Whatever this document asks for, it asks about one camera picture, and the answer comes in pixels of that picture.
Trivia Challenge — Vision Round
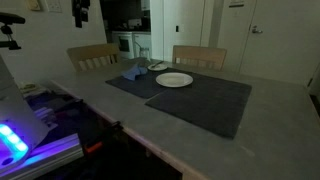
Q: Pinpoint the blue cloth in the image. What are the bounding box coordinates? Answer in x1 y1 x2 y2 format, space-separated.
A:
120 63 149 82

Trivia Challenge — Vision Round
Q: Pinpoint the grey robot base blue light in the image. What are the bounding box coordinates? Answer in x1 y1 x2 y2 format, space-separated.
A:
0 54 51 174

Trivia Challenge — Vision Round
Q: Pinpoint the large white plate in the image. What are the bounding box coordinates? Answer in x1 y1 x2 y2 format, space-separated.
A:
155 72 194 89

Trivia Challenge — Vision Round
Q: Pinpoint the small white plate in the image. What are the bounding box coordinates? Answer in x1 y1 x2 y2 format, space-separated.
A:
147 63 169 72

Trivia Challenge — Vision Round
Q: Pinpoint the small dark placemat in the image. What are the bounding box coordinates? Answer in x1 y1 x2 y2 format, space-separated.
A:
105 64 174 100

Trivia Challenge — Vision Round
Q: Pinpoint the metal utensil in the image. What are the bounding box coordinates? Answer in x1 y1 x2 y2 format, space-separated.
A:
149 60 165 69

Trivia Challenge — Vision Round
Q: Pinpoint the clear drinking glass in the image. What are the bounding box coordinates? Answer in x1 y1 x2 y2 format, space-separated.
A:
139 46 151 63

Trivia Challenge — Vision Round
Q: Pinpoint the large dark placemat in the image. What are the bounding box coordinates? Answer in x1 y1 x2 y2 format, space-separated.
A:
144 68 253 140

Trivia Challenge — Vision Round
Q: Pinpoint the white kitchen cabinet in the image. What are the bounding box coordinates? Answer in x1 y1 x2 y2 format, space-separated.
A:
133 32 153 59

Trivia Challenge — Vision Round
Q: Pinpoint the wooden plain-back chair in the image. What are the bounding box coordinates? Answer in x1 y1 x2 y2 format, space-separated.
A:
171 44 228 72

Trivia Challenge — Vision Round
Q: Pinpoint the white oven with window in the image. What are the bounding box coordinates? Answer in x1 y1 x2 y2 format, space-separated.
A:
111 30 135 61

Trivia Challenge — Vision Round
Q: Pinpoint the wooden slat-back chair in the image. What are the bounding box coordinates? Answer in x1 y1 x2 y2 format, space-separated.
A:
66 43 121 73

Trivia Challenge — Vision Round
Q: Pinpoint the black orange clamp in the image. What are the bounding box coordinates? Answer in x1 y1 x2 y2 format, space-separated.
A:
83 121 124 156

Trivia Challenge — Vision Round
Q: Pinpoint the stack of books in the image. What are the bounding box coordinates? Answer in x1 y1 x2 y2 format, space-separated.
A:
33 106 59 130

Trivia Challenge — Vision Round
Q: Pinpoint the stack of papers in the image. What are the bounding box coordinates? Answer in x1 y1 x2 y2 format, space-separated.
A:
18 81 51 98

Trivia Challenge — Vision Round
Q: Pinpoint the white door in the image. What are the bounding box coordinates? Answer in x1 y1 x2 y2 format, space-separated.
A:
239 0 320 86

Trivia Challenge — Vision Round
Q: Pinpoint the metal door handle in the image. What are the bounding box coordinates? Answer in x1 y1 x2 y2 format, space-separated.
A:
250 24 264 35

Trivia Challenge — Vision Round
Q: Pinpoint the black hanging wall item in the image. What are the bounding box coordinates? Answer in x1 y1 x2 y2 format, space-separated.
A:
71 0 91 29

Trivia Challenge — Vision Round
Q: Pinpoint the aluminium extrusion rail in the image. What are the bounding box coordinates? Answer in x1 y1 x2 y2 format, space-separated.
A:
0 133 84 180

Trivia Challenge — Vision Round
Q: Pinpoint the beige wall thermostat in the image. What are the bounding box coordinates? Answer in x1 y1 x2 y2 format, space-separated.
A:
25 0 43 12

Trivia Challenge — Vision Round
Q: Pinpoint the black camera on tripod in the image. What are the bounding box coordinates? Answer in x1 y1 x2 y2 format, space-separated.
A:
0 12 26 51

